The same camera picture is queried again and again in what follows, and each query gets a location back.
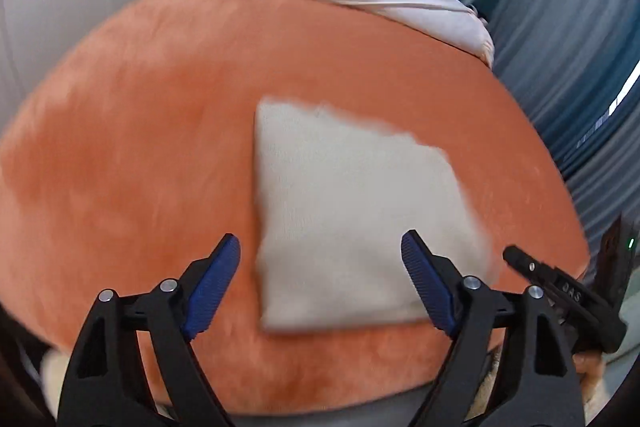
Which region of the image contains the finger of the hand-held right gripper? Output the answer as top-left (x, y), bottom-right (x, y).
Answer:
top-left (502, 245), bottom-right (556, 280)

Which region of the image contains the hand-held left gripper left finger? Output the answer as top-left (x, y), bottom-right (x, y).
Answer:
top-left (57, 233), bottom-right (242, 427)

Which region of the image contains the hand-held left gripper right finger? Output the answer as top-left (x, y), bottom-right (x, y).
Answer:
top-left (400, 229), bottom-right (586, 427)

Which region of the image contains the beige knit sweater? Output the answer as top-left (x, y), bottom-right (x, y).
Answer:
top-left (254, 97), bottom-right (499, 334)

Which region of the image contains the person's right hand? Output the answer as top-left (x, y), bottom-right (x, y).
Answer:
top-left (571, 350), bottom-right (607, 400)

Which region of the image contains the cream fleece jacket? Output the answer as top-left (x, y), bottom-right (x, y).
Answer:
top-left (40, 347), bottom-right (608, 423)

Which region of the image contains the grey cloth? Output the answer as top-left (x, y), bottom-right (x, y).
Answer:
top-left (150, 384), bottom-right (436, 427)

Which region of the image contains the orange plush blanket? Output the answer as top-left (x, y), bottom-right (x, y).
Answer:
top-left (0, 0), bottom-right (592, 414)

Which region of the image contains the window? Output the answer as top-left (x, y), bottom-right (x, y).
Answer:
top-left (607, 57), bottom-right (640, 115)

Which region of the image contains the blue curtain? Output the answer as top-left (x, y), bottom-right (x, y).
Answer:
top-left (487, 0), bottom-right (640, 258)

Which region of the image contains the white wardrobe door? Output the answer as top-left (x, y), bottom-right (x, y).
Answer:
top-left (0, 0), bottom-right (196, 128)

